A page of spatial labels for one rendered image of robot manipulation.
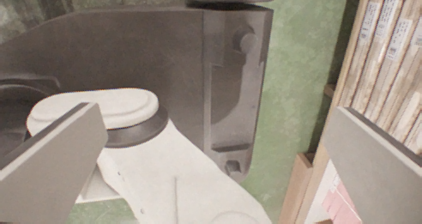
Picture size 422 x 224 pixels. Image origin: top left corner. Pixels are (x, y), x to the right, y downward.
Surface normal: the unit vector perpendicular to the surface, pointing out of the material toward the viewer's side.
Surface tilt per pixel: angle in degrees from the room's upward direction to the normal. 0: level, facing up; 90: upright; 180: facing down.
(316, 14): 0
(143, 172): 90
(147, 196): 90
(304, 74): 0
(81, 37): 0
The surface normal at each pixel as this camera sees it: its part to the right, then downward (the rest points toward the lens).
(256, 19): 0.18, 0.51
